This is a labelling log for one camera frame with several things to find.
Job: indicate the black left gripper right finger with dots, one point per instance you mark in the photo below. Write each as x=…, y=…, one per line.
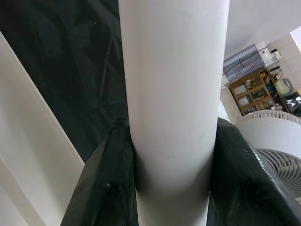
x=247, y=193

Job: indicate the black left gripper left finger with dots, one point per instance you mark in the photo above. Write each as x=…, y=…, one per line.
x=105, y=188

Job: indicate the white plastic table top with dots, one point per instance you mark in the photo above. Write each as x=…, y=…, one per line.
x=23, y=141

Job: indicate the white plastic table leg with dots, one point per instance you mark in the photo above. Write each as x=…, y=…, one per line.
x=174, y=94

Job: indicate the white standing fan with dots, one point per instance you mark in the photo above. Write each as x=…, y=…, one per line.
x=270, y=131

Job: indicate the brown wooden shelf cabinet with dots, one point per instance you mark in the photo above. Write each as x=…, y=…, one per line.
x=235, y=87

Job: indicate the black cloth cover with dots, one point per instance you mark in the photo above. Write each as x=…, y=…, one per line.
x=58, y=70

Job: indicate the clear blue plastic box stack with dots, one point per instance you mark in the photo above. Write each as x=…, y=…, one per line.
x=242, y=63

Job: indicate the small white jug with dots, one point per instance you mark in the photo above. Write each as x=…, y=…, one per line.
x=276, y=55

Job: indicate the white box appliance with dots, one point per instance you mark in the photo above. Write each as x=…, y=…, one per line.
x=264, y=53

